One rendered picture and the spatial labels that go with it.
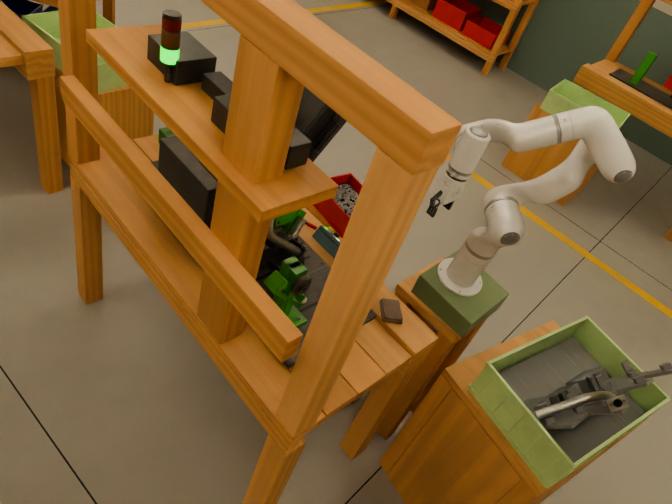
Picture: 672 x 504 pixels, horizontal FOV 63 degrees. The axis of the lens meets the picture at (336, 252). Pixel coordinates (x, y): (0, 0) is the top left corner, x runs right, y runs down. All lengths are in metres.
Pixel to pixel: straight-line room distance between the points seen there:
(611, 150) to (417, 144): 1.00
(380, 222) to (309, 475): 1.77
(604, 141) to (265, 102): 1.06
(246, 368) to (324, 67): 1.03
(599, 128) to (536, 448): 1.04
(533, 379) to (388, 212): 1.34
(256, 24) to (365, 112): 0.34
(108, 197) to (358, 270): 1.35
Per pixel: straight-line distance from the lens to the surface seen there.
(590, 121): 1.82
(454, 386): 2.15
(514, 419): 2.04
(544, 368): 2.32
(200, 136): 1.48
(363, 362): 1.91
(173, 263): 2.04
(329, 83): 1.08
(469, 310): 2.18
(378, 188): 1.04
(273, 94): 1.22
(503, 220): 1.94
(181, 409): 2.71
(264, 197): 1.32
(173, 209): 1.65
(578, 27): 7.15
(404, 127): 0.97
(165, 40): 1.62
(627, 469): 3.54
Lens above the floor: 2.36
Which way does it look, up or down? 41 degrees down
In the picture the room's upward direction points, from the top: 21 degrees clockwise
